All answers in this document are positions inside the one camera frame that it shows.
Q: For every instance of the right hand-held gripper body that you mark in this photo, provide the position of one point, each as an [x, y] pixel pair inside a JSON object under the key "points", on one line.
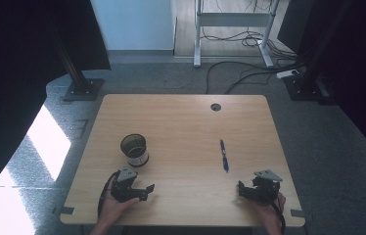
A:
{"points": [[266, 186]]}

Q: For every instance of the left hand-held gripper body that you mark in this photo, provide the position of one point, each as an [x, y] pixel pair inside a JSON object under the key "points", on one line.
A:
{"points": [[124, 186]]}

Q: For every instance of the person's left hand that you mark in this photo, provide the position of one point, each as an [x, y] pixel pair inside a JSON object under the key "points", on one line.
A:
{"points": [[114, 207]]}

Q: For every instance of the person's right hand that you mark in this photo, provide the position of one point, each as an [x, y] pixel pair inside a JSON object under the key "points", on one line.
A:
{"points": [[267, 212]]}

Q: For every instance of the blue pen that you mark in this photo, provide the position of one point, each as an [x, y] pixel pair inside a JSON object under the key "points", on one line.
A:
{"points": [[224, 156]]}

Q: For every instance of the black mesh pen holder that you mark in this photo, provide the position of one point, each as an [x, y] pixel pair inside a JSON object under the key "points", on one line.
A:
{"points": [[134, 150]]}

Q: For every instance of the black metal stand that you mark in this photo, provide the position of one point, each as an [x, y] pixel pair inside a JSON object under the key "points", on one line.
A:
{"points": [[308, 81], [81, 81]]}

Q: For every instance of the white power strip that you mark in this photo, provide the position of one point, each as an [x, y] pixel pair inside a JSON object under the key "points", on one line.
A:
{"points": [[287, 73]]}

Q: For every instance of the dark curtain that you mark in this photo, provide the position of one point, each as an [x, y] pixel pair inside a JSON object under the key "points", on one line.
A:
{"points": [[360, 65], [14, 81]]}

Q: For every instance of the white desk frame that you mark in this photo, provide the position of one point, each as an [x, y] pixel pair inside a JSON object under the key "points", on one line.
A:
{"points": [[233, 19]]}

